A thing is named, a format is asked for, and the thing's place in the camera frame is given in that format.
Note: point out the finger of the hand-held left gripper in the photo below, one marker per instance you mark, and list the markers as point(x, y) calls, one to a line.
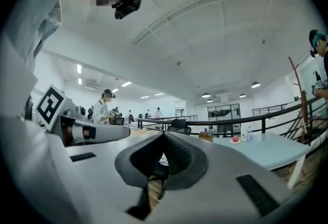
point(110, 132)

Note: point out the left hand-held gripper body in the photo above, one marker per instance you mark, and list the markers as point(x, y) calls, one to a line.
point(51, 105)

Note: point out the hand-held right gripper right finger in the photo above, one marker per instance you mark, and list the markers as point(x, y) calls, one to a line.
point(225, 166)

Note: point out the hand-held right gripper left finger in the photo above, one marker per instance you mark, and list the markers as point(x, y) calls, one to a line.
point(89, 179)

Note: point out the person's left hand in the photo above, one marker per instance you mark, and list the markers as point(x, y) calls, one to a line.
point(68, 134)

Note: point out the white plate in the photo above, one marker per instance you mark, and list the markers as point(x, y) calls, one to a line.
point(230, 142)

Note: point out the red apple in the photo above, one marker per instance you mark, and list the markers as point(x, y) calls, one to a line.
point(235, 139)

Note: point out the wooden organizer box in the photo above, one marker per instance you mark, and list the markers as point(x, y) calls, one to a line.
point(205, 138)

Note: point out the ceiling light strip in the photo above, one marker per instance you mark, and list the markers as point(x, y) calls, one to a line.
point(79, 81)
point(115, 90)
point(159, 94)
point(79, 68)
point(126, 84)
point(144, 97)

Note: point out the clear water bottle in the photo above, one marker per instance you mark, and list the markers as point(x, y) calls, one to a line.
point(249, 135)

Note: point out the ceiling air conditioner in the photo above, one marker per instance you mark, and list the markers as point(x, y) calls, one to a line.
point(91, 84)

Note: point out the light blue table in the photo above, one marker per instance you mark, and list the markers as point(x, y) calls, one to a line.
point(269, 148)

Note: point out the black metal railing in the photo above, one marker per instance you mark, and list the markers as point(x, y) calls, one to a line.
point(263, 124)

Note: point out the black office chair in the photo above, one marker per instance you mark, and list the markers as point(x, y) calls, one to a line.
point(179, 123)

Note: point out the pendant ceiling lamp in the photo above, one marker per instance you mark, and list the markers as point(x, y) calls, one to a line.
point(242, 96)
point(255, 85)
point(209, 101)
point(206, 95)

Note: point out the person in white coat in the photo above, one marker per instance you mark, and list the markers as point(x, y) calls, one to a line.
point(38, 12)

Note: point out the wooden coat rack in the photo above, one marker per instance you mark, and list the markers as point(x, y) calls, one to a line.
point(304, 115)

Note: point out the glass partition wall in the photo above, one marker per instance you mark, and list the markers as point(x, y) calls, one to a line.
point(223, 115)

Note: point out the black head-mounted camera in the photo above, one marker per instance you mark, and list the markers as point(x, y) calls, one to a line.
point(128, 3)

